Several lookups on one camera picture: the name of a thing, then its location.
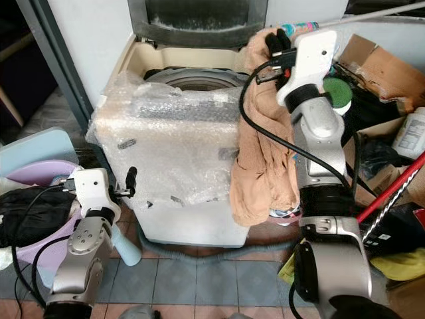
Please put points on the tan brown garment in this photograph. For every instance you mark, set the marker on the tan brown garment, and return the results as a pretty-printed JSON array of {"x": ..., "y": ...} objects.
[{"x": 265, "y": 159}]

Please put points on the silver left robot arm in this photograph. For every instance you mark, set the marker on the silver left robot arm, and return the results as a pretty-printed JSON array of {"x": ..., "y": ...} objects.
[{"x": 83, "y": 249}]

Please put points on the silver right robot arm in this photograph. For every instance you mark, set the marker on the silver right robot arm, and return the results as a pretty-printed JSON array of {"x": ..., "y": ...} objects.
[{"x": 322, "y": 133}]

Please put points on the white bubble-wrapped washing machine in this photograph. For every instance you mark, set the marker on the white bubble-wrapped washing machine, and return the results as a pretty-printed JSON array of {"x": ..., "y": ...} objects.
[{"x": 172, "y": 143}]

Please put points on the grey washing machine lid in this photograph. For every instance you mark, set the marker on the grey washing machine lid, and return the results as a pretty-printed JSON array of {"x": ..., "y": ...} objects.
[{"x": 199, "y": 14}]

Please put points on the colourful patterned cloth strip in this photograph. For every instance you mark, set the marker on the colourful patterned cloth strip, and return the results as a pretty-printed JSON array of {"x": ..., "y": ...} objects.
[{"x": 302, "y": 28}]

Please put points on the light blue plastic bottle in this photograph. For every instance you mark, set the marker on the light blue plastic bottle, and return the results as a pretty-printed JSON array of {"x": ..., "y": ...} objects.
[{"x": 127, "y": 246}]

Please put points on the green round lid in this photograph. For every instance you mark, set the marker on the green round lid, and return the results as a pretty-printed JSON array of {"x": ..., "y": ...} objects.
[{"x": 337, "y": 94}]

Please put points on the black garment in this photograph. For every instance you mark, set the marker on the black garment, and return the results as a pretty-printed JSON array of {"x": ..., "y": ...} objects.
[{"x": 33, "y": 212}]

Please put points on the light blue plastic board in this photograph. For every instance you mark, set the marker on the light blue plastic board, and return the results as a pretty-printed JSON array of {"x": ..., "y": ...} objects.
[{"x": 40, "y": 146}]

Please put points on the purple plastic wash basin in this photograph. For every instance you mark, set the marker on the purple plastic wash basin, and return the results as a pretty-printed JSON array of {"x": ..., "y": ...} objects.
[{"x": 40, "y": 256}]

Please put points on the white pipe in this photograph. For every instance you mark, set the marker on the white pipe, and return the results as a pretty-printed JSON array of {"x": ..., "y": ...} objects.
[{"x": 385, "y": 12}]

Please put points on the brown cardboard box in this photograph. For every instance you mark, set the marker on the brown cardboard box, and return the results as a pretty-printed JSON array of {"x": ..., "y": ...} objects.
[{"x": 392, "y": 66}]

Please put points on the white plastic bottle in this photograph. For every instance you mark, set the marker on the white plastic bottle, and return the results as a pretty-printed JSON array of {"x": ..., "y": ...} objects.
[{"x": 410, "y": 133}]

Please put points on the green plastic dustpan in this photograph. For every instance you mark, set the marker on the green plastic dustpan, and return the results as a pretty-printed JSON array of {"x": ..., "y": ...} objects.
[{"x": 288, "y": 269}]

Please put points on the yellow cloth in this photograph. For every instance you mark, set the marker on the yellow cloth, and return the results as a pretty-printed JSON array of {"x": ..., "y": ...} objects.
[{"x": 402, "y": 264}]

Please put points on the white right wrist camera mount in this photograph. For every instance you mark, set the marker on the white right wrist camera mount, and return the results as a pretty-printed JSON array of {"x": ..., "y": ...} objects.
[{"x": 311, "y": 60}]

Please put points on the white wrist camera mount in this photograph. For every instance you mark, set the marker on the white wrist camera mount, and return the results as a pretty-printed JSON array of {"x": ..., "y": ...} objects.
[
  {"x": 91, "y": 187},
  {"x": 311, "y": 60}
]

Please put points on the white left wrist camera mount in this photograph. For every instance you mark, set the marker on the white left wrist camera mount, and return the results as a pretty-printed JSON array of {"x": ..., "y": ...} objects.
[{"x": 91, "y": 187}]

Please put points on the dark grey door frame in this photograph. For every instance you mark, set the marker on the dark grey door frame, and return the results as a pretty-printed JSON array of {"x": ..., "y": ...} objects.
[{"x": 60, "y": 80}]

